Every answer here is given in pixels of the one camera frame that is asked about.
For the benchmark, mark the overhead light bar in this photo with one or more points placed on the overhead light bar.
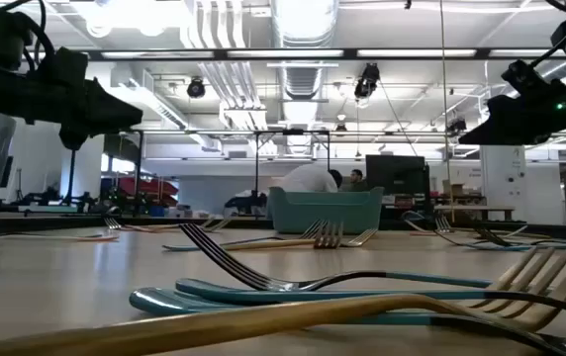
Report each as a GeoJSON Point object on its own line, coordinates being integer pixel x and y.
{"type": "Point", "coordinates": [221, 54]}

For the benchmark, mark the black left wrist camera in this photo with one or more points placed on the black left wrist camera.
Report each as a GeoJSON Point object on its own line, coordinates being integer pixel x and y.
{"type": "Point", "coordinates": [65, 66]}

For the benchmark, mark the person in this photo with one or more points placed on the person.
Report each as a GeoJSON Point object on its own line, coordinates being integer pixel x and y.
{"type": "Point", "coordinates": [357, 178]}
{"type": "Point", "coordinates": [312, 179]}

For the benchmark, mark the black background robot arm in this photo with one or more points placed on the black background robot arm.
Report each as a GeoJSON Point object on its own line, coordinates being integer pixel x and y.
{"type": "Point", "coordinates": [248, 203]}
{"type": "Point", "coordinates": [40, 198]}

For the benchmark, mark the black overhead camera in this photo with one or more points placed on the black overhead camera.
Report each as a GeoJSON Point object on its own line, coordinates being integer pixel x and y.
{"type": "Point", "coordinates": [368, 79]}

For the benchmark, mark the silver ventilation duct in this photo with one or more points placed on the silver ventilation duct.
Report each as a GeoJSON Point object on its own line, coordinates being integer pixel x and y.
{"type": "Point", "coordinates": [303, 79]}

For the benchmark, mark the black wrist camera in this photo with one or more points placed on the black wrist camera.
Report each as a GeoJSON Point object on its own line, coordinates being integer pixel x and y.
{"type": "Point", "coordinates": [525, 76]}
{"type": "Point", "coordinates": [65, 66]}

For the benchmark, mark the red background object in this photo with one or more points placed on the red background object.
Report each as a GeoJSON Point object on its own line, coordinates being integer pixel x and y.
{"type": "Point", "coordinates": [149, 190]}

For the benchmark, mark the teal plastic bin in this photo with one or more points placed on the teal plastic bin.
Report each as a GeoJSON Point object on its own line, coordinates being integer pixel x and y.
{"type": "Point", "coordinates": [327, 212]}

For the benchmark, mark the black hanging camera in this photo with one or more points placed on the black hanging camera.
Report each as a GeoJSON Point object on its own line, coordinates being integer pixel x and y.
{"type": "Point", "coordinates": [196, 89]}
{"type": "Point", "coordinates": [457, 127]}

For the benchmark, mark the black monitor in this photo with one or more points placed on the black monitor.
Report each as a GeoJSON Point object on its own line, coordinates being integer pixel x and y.
{"type": "Point", "coordinates": [397, 173]}

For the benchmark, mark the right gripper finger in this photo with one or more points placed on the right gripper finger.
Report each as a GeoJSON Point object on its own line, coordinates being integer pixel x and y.
{"type": "Point", "coordinates": [500, 132]}
{"type": "Point", "coordinates": [496, 114]}

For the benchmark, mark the cardboard box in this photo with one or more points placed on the cardboard box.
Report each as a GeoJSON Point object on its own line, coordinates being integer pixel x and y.
{"type": "Point", "coordinates": [453, 189]}

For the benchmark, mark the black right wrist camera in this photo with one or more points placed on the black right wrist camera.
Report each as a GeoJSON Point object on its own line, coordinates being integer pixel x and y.
{"type": "Point", "coordinates": [525, 76]}

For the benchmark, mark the wooden bench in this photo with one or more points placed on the wooden bench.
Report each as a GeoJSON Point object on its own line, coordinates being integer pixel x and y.
{"type": "Point", "coordinates": [476, 208]}

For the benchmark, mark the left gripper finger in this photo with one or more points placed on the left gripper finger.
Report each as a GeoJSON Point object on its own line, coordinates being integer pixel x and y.
{"type": "Point", "coordinates": [110, 104]}
{"type": "Point", "coordinates": [110, 123]}

